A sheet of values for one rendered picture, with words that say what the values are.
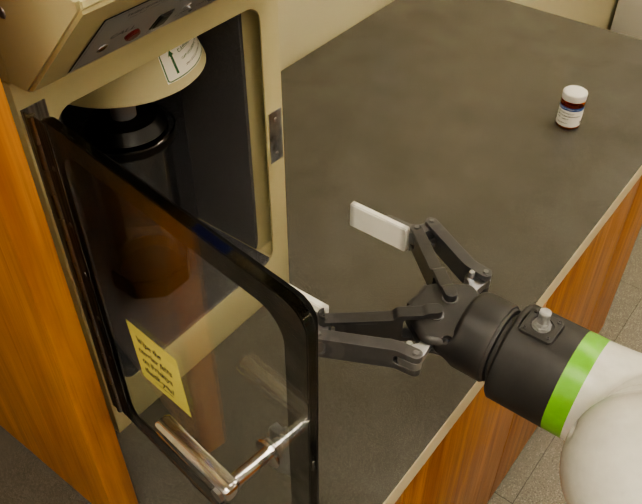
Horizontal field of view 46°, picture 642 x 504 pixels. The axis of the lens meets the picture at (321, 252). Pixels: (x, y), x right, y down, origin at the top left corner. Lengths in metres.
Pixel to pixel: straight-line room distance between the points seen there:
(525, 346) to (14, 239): 0.40
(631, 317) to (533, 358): 1.87
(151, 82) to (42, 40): 0.22
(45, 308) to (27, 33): 0.21
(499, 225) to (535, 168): 0.17
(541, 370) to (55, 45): 0.43
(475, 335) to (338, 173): 0.68
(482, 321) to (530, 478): 1.42
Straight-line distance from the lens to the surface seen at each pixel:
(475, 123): 1.44
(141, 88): 0.76
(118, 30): 0.60
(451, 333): 0.67
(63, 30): 0.53
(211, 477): 0.59
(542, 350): 0.64
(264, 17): 0.83
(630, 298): 2.55
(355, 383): 0.97
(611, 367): 0.64
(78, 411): 0.72
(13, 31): 0.59
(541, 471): 2.07
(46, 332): 0.64
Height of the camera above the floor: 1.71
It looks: 43 degrees down
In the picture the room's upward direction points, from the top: straight up
